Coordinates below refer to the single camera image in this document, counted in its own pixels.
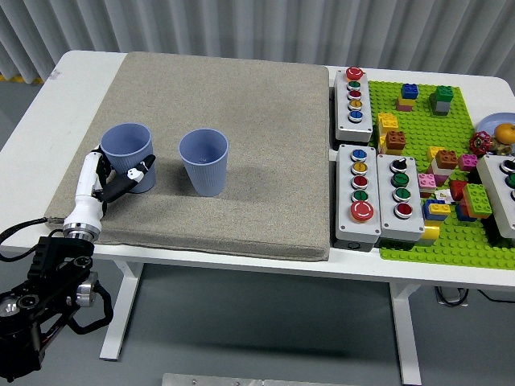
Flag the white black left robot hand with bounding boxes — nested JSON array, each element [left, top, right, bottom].
[[64, 146, 157, 234]]

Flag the blue ribbed plastic cup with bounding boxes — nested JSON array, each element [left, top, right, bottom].
[[100, 122, 157, 193], [178, 128, 229, 197]]

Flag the white table leg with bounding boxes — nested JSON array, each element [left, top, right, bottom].
[[389, 281, 422, 386], [99, 259, 144, 361]]

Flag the yellow floor tape strip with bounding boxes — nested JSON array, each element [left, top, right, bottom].
[[0, 73, 47, 84]]

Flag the grey-brown fabric mat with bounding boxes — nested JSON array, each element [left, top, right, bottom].
[[43, 51, 332, 262]]

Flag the grey five-button box large stop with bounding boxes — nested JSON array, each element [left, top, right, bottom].
[[335, 143, 382, 253]]

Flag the white pleated curtain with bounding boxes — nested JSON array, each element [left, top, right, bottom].
[[0, 0, 515, 80]]

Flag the grey five-button box small stop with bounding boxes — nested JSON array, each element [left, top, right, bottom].
[[333, 66, 374, 142]]

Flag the brown toy brick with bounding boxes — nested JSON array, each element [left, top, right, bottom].
[[385, 130, 407, 152], [435, 150, 459, 170]]

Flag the green studded baseplate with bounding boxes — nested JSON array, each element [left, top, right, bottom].
[[368, 79, 515, 269]]

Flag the yellow cylinder toy block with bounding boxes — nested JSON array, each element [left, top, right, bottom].
[[417, 224, 440, 247]]

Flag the red toy brick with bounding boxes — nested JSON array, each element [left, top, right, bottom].
[[448, 179, 470, 202]]

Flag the large green toy brick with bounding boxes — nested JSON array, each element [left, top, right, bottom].
[[462, 183, 494, 219]]

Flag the red handwheel brass valve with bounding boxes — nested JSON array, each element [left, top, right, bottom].
[[468, 131, 515, 158]]

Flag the grey button box partly seen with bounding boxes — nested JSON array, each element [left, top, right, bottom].
[[476, 154, 515, 242]]

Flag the pale blue plate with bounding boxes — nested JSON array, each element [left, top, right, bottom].
[[478, 113, 515, 154]]

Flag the orange fruit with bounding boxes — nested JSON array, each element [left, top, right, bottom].
[[493, 123, 515, 144]]

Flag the grey box with selector switch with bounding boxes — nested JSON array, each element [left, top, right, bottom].
[[376, 154, 426, 243]]

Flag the black power cable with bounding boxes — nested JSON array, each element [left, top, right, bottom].
[[477, 289, 515, 302]]

